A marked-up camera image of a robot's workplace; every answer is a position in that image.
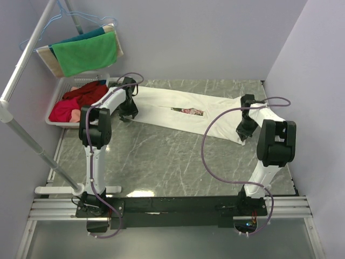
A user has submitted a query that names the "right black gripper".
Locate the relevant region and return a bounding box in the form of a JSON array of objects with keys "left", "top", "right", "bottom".
[{"left": 236, "top": 116, "right": 259, "bottom": 142}]

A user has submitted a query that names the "white floral t shirt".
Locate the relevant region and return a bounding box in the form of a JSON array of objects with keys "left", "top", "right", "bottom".
[{"left": 133, "top": 86, "right": 241, "bottom": 135}]

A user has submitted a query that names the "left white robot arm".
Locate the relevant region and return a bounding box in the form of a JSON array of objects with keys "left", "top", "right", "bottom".
[{"left": 79, "top": 77, "right": 139, "bottom": 217}]

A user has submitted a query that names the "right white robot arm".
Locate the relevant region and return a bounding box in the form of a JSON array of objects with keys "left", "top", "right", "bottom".
[{"left": 236, "top": 94, "right": 297, "bottom": 215}]

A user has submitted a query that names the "dark red t shirt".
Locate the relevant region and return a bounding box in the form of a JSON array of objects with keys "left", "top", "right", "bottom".
[{"left": 62, "top": 81, "right": 108, "bottom": 113}]

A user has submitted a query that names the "green towel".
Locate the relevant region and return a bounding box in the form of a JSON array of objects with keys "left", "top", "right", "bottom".
[{"left": 52, "top": 31, "right": 118, "bottom": 77}]

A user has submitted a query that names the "pink t shirt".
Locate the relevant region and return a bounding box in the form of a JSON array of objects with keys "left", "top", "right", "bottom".
[{"left": 49, "top": 98, "right": 80, "bottom": 123}]

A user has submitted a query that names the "white plastic laundry basket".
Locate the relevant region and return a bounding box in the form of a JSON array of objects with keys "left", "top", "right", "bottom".
[{"left": 45, "top": 71, "right": 110, "bottom": 128}]

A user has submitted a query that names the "teal towel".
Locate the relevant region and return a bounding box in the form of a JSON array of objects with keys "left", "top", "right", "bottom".
[{"left": 49, "top": 27, "right": 105, "bottom": 60}]

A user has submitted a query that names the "beige towel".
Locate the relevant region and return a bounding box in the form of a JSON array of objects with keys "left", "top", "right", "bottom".
[{"left": 36, "top": 23, "right": 123, "bottom": 78}]

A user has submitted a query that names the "black base beam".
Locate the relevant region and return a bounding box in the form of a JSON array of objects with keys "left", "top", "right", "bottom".
[{"left": 75, "top": 196, "right": 268, "bottom": 229}]

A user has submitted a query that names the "aluminium rail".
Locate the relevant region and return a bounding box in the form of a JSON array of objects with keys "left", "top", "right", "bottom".
[{"left": 27, "top": 196, "right": 313, "bottom": 221}]

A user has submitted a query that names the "blue wire hanger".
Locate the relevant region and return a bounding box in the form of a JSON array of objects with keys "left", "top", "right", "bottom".
[{"left": 19, "top": 5, "right": 119, "bottom": 52}]

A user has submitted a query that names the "white clothes rack frame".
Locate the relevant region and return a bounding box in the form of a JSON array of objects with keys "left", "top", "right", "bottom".
[{"left": 0, "top": 0, "right": 125, "bottom": 197}]

